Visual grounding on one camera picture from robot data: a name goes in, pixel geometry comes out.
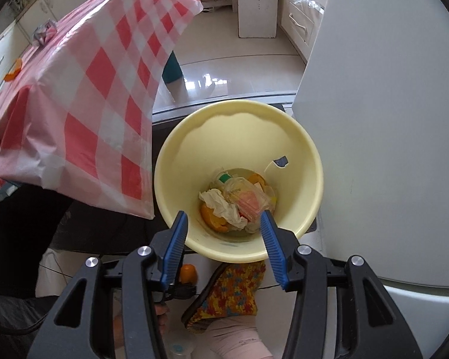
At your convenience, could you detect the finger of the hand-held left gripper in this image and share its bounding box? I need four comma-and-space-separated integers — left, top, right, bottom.
164, 283, 196, 302

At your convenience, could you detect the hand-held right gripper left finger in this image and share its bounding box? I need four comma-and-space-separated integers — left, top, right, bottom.
26, 210, 189, 359

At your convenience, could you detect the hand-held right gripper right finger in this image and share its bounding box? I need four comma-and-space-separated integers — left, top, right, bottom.
260, 210, 423, 359

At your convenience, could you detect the orange peel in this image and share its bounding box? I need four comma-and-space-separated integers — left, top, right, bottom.
180, 264, 199, 285
246, 172, 267, 188
4, 58, 25, 82
200, 203, 230, 233

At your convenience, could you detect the clear plastic wrapper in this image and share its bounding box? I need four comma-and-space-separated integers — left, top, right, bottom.
224, 177, 277, 222

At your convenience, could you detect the white tissue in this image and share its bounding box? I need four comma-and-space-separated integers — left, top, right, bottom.
198, 188, 250, 232

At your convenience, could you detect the yellow plastic bucket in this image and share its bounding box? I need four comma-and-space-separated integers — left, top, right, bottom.
154, 101, 324, 264

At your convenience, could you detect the person's left hand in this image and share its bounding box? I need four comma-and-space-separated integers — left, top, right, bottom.
153, 302, 170, 336

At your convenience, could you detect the colourful crocheted slipper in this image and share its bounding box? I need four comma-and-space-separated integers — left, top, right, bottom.
181, 262, 267, 334

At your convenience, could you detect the white plastic container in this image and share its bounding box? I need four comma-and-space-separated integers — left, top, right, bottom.
168, 340, 196, 359

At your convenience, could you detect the black floor mat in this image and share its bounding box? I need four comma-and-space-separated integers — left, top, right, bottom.
48, 95, 298, 255

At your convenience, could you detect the person's leg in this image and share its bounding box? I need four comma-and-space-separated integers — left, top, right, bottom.
206, 316, 274, 359

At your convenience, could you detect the person's black clothing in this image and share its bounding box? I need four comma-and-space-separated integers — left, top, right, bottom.
0, 185, 75, 345

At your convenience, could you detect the red checked tablecloth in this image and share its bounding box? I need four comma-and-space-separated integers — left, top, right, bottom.
0, 0, 204, 220

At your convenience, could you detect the teal plastic container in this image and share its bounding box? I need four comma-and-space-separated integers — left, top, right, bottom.
162, 50, 184, 85

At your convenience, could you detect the white drawer cabinet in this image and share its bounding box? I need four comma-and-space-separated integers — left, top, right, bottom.
279, 0, 336, 64

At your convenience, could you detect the white wooden stool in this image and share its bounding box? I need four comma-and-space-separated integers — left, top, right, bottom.
230, 0, 280, 39

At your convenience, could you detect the crumpled silver wrapper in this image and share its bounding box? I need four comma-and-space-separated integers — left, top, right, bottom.
32, 22, 59, 48

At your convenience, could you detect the white kitchen cupboard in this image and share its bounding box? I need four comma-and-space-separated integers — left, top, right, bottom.
0, 0, 95, 110

